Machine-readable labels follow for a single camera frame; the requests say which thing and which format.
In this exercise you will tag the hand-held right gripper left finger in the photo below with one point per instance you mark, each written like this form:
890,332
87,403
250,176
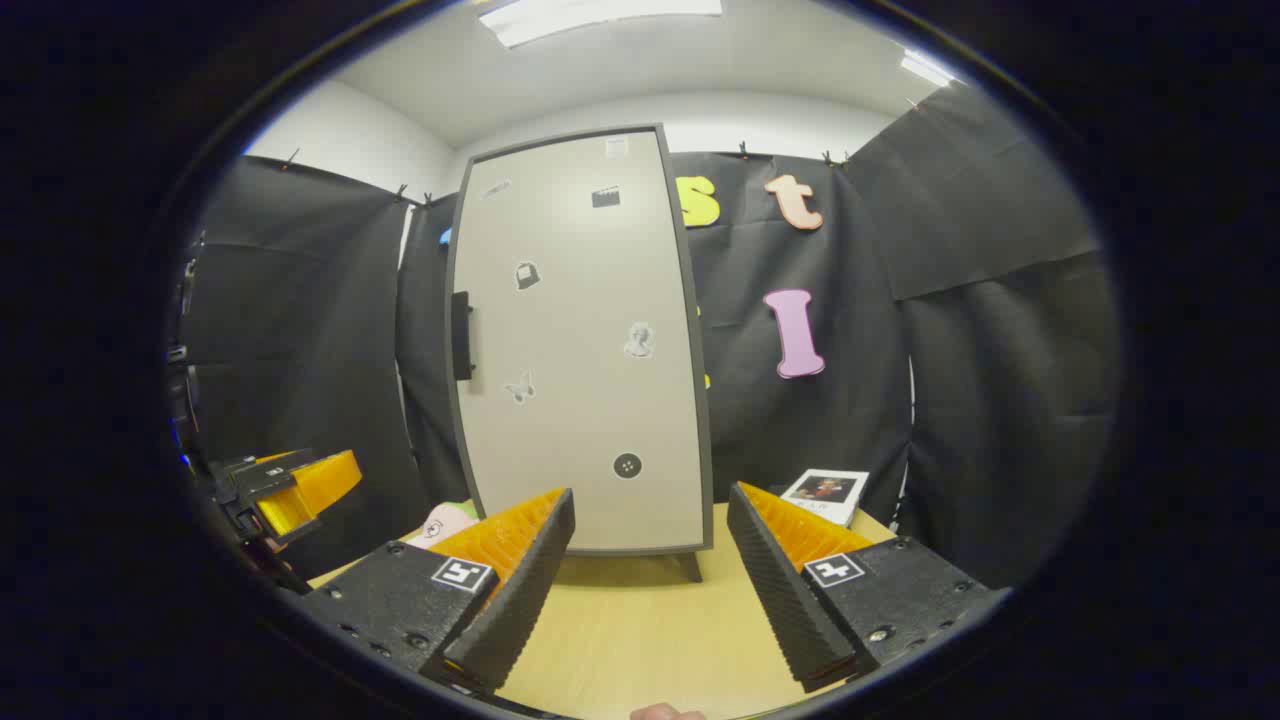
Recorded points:
520,590

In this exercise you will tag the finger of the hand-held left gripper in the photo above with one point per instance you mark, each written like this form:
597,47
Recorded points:
320,475

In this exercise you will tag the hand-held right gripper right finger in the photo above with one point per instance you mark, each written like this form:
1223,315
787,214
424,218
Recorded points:
775,590

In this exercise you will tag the grey cabinet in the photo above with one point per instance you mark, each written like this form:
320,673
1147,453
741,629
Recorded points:
705,420

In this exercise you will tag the beige cabinet door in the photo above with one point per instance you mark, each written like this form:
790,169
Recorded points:
580,350

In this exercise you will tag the pink plush toy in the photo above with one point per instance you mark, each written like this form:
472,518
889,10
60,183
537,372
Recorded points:
445,522

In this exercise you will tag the white book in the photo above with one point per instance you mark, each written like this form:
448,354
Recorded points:
825,490

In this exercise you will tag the black backdrop cloth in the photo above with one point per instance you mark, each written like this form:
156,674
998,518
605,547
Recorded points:
1000,400

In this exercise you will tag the small ceiling light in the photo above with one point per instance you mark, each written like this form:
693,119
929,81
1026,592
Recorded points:
925,68

